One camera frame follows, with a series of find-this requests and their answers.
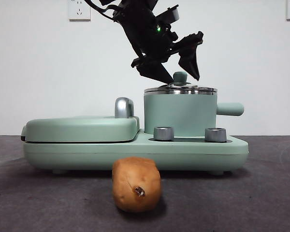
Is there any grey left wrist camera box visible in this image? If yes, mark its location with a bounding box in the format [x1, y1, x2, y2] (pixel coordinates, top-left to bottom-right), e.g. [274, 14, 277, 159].
[156, 7, 180, 26]

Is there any mint green breakfast maker base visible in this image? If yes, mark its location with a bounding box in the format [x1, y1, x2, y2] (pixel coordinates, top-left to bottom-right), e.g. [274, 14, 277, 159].
[23, 128, 249, 176]

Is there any chrome griddle lid handle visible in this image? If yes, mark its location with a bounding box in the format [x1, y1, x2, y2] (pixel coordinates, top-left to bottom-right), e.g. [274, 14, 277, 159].
[114, 97, 136, 119]

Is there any silver control knob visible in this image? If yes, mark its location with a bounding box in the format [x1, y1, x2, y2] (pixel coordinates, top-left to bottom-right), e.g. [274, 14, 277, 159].
[153, 126, 174, 141]
[204, 127, 227, 143]

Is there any mint green hinged griddle lid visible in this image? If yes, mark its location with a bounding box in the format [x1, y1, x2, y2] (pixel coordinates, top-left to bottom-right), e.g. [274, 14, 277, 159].
[21, 115, 141, 144]

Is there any mint green steamer pot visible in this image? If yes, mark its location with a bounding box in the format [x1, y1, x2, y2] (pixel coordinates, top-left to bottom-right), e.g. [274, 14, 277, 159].
[144, 90, 245, 135]

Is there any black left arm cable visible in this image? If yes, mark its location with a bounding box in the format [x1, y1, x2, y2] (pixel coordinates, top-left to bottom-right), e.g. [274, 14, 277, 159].
[84, 0, 119, 21]

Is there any brown potato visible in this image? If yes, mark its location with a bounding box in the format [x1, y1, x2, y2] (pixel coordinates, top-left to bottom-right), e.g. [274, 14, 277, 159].
[112, 156, 161, 213]

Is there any glass pot lid green knob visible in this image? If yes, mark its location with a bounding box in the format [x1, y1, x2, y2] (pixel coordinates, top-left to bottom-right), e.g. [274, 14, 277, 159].
[144, 71, 218, 92]

